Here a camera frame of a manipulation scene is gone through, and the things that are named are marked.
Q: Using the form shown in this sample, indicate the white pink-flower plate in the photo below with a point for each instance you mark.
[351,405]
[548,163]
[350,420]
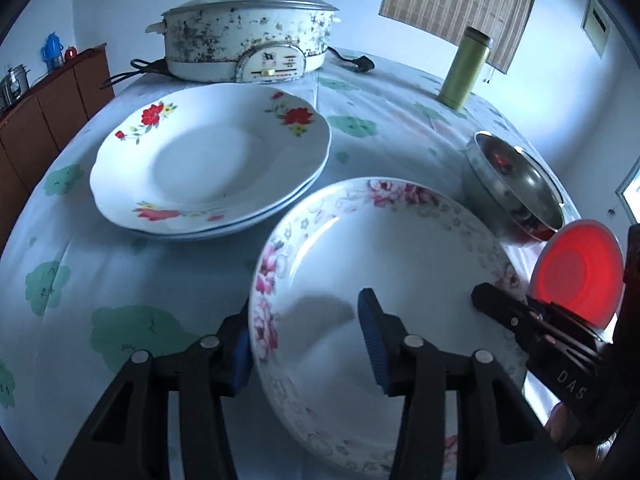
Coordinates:
[352,282]

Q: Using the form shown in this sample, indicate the steel pot on sideboard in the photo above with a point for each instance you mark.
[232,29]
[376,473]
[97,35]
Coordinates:
[14,84]

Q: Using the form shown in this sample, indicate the stainless steel bowl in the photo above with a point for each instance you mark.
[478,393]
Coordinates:
[508,193]

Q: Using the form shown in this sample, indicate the red plastic bowl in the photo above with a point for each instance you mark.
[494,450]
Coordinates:
[581,269]

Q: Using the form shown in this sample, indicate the small red object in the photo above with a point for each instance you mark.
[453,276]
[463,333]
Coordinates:
[70,53]

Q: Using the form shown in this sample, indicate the black power cord plug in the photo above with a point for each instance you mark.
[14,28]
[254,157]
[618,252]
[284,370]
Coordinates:
[361,65]

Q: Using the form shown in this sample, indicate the white red-flower plate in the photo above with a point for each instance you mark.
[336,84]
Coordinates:
[204,158]

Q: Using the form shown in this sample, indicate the white floral electric pot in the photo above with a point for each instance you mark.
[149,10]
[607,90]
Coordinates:
[261,41]

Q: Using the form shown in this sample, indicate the brown wooden sideboard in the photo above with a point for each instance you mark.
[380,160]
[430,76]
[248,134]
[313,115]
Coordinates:
[37,128]

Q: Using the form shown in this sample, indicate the white wall panel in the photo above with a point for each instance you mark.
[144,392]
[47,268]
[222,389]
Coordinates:
[596,26]

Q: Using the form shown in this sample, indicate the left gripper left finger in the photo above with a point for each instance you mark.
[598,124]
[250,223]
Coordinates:
[126,434]

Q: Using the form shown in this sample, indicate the green thermos bottle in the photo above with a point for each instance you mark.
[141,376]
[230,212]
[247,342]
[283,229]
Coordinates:
[469,60]

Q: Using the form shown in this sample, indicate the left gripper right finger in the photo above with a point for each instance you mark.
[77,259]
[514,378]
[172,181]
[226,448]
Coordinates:
[499,435]

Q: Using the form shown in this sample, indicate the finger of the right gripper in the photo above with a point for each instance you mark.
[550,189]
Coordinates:
[509,312]

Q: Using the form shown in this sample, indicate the blue kettle on sideboard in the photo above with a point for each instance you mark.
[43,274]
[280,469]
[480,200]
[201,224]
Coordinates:
[52,52]

